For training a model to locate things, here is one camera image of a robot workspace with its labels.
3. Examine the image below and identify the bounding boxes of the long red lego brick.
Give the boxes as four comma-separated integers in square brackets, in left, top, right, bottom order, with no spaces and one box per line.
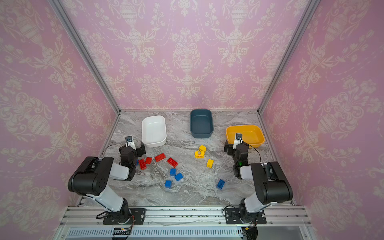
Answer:
[155,153,166,162]

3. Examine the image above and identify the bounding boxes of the white plastic bin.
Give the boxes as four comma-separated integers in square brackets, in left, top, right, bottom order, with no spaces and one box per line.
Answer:
[142,116,167,148]

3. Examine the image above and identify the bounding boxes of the yellow lego brick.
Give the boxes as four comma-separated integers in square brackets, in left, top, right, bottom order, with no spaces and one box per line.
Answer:
[207,159,214,169]

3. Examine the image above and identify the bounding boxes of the yellow plastic bin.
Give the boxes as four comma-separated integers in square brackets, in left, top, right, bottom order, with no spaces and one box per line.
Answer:
[226,125,265,148]

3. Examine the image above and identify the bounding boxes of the dark teal plastic bin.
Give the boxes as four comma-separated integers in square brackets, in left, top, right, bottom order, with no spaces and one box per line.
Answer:
[190,109,214,139]

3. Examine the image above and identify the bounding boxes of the blue sloped lego brick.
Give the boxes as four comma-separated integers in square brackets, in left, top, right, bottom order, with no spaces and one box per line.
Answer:
[175,173,184,181]

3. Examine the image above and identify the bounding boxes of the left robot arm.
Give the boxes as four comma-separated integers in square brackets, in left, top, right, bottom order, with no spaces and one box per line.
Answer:
[68,141,146,225]

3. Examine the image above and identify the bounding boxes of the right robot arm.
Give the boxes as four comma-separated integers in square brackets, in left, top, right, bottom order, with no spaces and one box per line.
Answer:
[224,142,293,224]

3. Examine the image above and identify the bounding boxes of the small red lego brick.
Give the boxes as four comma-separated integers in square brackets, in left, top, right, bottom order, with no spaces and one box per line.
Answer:
[146,157,152,165]

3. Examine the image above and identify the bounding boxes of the yellow lego cube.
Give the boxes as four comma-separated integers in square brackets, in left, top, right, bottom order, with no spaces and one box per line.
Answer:
[199,145,207,153]

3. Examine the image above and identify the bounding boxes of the yellow rounded lego 120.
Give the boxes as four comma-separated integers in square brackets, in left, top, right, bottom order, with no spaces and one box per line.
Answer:
[195,151,205,159]

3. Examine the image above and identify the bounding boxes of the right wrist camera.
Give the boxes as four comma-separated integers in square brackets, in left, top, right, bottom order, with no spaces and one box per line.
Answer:
[233,133,243,149]

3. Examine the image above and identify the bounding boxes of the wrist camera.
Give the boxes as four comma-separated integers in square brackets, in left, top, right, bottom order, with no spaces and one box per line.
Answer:
[233,133,243,149]
[125,136,136,150]

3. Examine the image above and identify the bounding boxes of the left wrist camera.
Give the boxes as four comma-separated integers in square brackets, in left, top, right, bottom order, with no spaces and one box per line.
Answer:
[125,136,136,150]

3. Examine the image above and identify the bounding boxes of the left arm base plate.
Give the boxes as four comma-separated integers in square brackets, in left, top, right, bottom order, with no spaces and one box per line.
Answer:
[103,208,146,226]

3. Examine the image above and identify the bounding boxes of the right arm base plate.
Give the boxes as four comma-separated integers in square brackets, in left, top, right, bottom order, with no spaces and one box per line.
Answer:
[223,206,267,225]

